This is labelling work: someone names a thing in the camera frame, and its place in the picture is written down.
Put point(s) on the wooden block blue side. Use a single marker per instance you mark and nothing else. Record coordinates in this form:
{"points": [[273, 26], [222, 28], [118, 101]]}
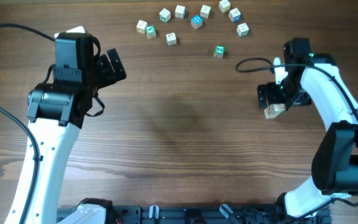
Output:
{"points": [[234, 14]]}

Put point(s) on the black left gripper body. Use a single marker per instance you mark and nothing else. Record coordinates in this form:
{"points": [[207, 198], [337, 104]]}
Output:
{"points": [[104, 75]]}

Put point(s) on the wooden block yellow edge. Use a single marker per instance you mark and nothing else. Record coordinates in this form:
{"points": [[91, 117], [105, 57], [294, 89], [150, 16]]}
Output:
{"points": [[141, 26]]}

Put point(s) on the wooden block green V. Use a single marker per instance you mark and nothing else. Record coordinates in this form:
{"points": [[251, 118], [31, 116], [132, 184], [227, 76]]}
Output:
{"points": [[150, 32]]}

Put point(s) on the wooden block green Z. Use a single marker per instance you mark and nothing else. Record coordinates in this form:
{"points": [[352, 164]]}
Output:
{"points": [[219, 51]]}

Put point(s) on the wooden block drawing top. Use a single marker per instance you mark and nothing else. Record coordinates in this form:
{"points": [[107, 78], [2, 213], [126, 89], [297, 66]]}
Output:
{"points": [[171, 39]]}

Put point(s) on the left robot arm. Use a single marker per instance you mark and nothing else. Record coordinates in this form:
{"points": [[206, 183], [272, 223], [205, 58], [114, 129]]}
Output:
{"points": [[56, 112]]}

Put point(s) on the plain wooden picture block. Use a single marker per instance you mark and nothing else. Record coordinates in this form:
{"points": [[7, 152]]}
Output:
{"points": [[205, 11]]}

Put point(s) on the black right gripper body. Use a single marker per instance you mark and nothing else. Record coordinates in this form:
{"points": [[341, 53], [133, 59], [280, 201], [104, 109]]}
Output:
{"points": [[283, 93]]}

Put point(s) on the wooden block green side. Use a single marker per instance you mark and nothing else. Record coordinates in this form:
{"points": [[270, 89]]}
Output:
{"points": [[242, 29]]}

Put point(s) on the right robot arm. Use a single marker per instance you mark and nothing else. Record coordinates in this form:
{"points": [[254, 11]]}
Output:
{"points": [[305, 78]]}

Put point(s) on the wooden block yellow side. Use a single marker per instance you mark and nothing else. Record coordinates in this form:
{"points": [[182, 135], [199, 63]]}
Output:
{"points": [[224, 5]]}

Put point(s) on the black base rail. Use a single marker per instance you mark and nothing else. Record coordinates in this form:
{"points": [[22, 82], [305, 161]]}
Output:
{"points": [[135, 214]]}

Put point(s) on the wooden block yellow K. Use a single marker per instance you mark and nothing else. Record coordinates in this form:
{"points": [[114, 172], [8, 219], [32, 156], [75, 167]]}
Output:
{"points": [[273, 110]]}

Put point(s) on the wooden block teal side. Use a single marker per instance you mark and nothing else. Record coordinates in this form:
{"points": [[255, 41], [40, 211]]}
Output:
{"points": [[165, 15]]}

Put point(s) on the wooden block blue H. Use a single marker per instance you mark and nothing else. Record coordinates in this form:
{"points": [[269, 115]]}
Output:
{"points": [[196, 21]]}

